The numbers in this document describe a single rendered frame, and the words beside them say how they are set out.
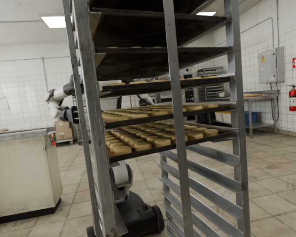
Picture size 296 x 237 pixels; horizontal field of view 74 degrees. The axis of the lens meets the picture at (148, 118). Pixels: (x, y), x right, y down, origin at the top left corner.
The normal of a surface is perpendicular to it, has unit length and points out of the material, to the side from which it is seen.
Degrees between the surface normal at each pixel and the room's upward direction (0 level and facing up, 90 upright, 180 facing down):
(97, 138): 90
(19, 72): 90
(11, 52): 90
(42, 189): 90
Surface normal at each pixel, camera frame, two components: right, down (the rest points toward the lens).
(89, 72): 0.37, 0.06
